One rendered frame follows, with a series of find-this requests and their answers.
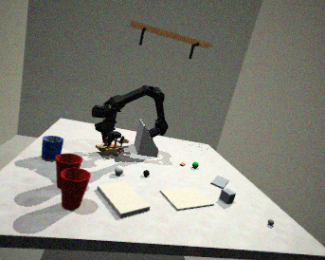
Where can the red plastic cup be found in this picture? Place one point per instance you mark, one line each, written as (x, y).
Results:
(65, 161)
(74, 182)

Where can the blue cup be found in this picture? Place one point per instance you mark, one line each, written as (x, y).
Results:
(51, 147)

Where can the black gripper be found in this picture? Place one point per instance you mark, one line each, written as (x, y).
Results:
(110, 134)

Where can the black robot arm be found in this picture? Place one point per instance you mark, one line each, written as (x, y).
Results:
(119, 101)

